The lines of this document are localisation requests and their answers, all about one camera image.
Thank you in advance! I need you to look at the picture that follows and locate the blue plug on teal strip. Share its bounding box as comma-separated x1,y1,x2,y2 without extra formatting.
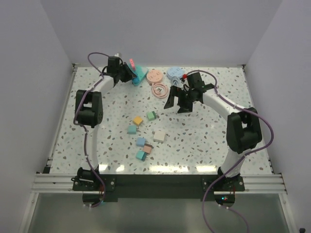
132,77,140,84

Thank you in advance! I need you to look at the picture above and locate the teal triangular power strip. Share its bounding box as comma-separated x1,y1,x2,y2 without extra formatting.
131,65,149,86

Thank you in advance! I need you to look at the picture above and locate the white plug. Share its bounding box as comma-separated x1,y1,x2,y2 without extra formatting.
153,131,166,143

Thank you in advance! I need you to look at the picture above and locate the teal plug adapter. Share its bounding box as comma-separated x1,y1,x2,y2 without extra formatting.
127,125,139,134
136,150,149,162

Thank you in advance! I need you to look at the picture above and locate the green plug adapter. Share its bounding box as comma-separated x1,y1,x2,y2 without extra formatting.
146,111,158,121

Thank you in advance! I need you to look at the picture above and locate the pink round power socket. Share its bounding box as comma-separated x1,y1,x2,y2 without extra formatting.
146,69,164,84

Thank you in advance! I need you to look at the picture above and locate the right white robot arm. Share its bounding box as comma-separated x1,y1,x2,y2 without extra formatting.
164,70,262,191

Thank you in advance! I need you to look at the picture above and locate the light blue plug adapter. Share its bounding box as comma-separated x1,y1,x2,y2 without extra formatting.
136,137,147,147

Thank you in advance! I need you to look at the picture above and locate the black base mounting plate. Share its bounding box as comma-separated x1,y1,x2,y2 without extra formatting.
71,170,245,205

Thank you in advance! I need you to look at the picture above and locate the blue round power socket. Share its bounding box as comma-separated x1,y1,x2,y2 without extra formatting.
166,67,184,79

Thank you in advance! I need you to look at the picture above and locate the brown pink plug adapter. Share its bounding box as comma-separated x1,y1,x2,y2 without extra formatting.
142,144,153,154

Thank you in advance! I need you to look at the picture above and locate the yellow plug adapter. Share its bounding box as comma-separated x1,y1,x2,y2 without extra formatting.
133,116,143,126

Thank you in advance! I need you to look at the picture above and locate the aluminium frame rail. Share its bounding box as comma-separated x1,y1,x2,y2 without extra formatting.
31,174,74,193

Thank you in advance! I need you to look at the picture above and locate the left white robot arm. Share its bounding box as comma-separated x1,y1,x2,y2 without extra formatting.
73,52,134,190

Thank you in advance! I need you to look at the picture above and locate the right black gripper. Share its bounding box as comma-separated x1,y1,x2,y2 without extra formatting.
164,86,198,114

